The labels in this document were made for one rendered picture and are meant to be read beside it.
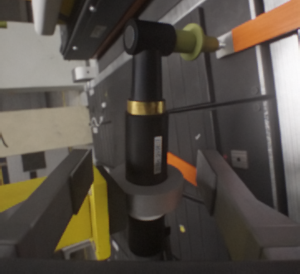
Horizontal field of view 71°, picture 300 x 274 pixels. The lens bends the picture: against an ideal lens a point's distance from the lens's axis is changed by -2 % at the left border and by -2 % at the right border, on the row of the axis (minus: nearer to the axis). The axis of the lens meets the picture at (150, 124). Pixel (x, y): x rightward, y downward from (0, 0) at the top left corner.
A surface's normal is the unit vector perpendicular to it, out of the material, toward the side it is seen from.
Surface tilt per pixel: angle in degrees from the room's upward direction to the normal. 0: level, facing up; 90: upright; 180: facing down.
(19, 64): 90
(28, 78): 90
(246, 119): 0
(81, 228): 90
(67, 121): 90
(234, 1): 0
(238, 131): 0
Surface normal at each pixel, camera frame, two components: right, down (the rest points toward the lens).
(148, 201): 0.07, 0.25
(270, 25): -0.86, 0.12
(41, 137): 0.48, -0.04
